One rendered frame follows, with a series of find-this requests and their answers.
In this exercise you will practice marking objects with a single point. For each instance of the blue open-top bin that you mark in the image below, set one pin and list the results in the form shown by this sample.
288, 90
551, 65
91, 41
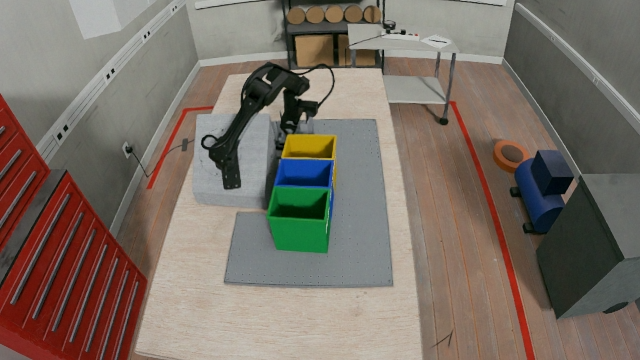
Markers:
306, 173

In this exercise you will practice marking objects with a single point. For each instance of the green bin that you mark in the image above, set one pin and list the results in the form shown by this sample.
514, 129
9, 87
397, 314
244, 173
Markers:
308, 208

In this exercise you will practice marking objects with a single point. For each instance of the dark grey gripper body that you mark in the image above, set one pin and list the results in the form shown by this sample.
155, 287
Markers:
286, 117

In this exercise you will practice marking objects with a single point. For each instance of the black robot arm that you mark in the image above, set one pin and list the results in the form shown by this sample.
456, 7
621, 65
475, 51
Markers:
258, 95

